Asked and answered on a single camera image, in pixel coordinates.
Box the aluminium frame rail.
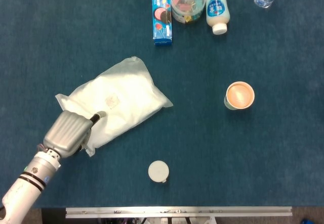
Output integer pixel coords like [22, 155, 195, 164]
[65, 206, 293, 219]

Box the white cup lid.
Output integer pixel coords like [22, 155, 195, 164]
[148, 160, 170, 184]

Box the blue cookie box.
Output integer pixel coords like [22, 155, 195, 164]
[151, 0, 174, 47]

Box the white plastic bag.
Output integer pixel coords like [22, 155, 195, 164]
[55, 56, 174, 157]

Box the white milk drink bottle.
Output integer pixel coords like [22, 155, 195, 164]
[201, 0, 231, 35]

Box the paper cup with brown inside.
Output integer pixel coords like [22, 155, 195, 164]
[223, 81, 256, 111]

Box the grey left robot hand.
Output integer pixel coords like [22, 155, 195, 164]
[43, 110, 107, 159]

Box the clear jar of binder clips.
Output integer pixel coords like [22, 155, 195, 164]
[170, 0, 207, 25]

